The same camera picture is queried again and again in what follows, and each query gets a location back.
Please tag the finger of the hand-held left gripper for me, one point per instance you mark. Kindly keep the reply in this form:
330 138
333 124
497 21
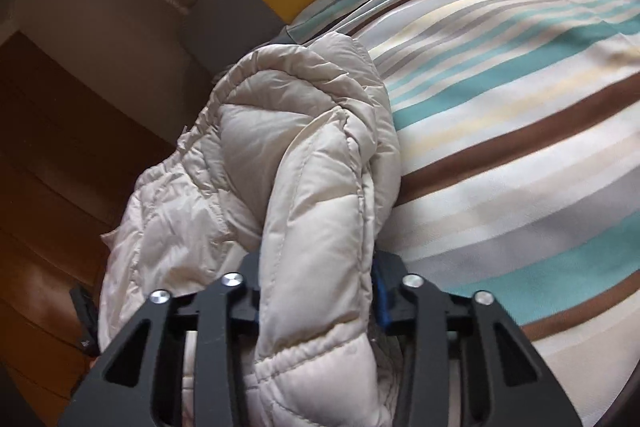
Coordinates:
85 319

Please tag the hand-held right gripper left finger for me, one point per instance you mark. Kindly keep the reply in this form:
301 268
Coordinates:
247 294

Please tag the beige quilted down jacket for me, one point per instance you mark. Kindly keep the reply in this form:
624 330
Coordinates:
280 147

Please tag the striped duvet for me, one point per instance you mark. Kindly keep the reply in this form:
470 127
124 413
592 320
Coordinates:
500 107

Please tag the wooden wardrobe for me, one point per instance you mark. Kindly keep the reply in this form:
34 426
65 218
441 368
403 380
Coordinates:
60 182

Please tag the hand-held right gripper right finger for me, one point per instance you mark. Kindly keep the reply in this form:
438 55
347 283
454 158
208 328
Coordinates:
380 302

